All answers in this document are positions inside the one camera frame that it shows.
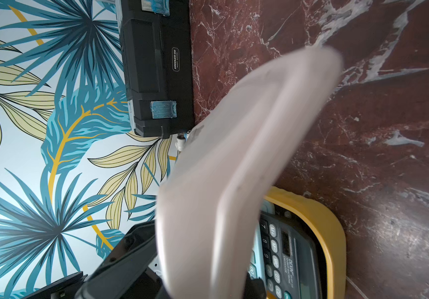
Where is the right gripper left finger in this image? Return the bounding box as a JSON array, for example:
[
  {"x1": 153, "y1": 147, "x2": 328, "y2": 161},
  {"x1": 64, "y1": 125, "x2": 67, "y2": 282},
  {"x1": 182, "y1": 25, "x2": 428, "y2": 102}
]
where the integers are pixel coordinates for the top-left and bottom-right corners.
[{"x1": 74, "y1": 221, "x2": 162, "y2": 299}]

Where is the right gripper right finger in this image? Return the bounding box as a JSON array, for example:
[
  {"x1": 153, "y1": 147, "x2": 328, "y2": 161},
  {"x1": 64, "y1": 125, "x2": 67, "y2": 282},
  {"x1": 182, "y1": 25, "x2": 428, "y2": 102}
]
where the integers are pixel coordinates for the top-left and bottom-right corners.
[{"x1": 242, "y1": 274, "x2": 267, "y2": 299}]

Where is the black calculator with grey keys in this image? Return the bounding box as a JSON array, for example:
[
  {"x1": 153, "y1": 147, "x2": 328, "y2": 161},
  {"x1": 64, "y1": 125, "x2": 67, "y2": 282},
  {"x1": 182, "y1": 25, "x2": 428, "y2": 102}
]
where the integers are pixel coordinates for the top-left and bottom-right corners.
[{"x1": 259, "y1": 212, "x2": 325, "y2": 299}]

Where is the pink calculator face down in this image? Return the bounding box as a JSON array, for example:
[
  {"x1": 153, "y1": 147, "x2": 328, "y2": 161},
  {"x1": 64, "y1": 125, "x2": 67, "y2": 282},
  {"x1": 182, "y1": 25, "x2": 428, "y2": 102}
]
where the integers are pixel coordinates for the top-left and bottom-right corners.
[{"x1": 155, "y1": 47, "x2": 343, "y2": 299}]

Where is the light blue calculator face down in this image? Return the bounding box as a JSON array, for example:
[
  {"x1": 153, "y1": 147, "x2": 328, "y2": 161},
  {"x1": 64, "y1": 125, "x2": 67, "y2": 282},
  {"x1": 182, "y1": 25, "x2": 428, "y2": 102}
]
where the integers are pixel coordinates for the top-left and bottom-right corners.
[{"x1": 248, "y1": 226, "x2": 266, "y2": 284}]

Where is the yellow plastic storage tray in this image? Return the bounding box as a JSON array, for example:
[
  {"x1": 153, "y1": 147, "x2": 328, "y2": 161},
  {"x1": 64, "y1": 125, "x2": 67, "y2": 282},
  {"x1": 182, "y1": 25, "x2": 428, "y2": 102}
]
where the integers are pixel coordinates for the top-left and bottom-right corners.
[{"x1": 264, "y1": 186, "x2": 347, "y2": 299}]

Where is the white pipe fitting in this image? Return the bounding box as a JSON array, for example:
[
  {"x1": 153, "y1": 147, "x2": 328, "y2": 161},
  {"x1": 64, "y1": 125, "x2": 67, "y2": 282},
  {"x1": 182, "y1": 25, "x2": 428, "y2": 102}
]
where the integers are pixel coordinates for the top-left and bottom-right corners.
[{"x1": 176, "y1": 135, "x2": 186, "y2": 152}]

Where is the black plastic toolbox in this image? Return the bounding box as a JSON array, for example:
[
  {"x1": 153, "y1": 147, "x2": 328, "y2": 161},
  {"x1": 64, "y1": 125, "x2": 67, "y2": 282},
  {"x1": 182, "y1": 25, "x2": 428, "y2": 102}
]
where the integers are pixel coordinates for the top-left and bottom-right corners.
[{"x1": 116, "y1": 1, "x2": 195, "y2": 139}]

